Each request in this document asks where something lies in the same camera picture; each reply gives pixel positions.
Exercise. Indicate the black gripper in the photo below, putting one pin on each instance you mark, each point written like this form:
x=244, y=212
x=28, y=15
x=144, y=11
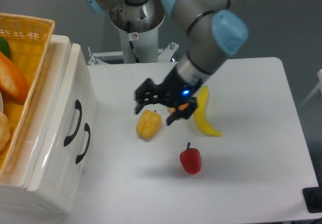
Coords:
x=174, y=91

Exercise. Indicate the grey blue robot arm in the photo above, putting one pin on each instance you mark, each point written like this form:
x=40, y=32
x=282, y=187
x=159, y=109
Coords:
x=216, y=33

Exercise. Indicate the white drawer cabinet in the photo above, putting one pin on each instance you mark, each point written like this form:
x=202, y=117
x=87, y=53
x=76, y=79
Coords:
x=17, y=205

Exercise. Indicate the toy knotted bread roll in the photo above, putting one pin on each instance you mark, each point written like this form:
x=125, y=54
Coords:
x=171, y=110

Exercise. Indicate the yellow toy bell pepper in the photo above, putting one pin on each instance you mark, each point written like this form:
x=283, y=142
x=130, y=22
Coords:
x=148, y=124

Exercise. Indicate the yellow toy banana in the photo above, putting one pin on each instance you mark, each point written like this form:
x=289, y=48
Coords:
x=200, y=115

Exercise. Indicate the red toy bell pepper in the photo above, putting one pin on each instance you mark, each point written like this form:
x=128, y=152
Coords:
x=190, y=159

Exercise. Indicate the yellow woven basket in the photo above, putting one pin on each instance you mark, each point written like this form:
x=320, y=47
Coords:
x=28, y=39

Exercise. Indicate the orange toy baguette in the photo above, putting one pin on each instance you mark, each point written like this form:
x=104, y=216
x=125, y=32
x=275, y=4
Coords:
x=13, y=82

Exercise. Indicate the beige toy bagel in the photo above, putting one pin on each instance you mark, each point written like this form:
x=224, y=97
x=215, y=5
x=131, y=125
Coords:
x=5, y=131

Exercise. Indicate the black device at edge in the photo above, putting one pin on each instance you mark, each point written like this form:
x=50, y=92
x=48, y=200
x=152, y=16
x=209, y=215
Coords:
x=312, y=197

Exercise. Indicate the green toy vegetable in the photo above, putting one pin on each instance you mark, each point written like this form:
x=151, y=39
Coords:
x=4, y=47

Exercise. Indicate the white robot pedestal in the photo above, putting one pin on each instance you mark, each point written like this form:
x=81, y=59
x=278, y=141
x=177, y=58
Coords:
x=137, y=22

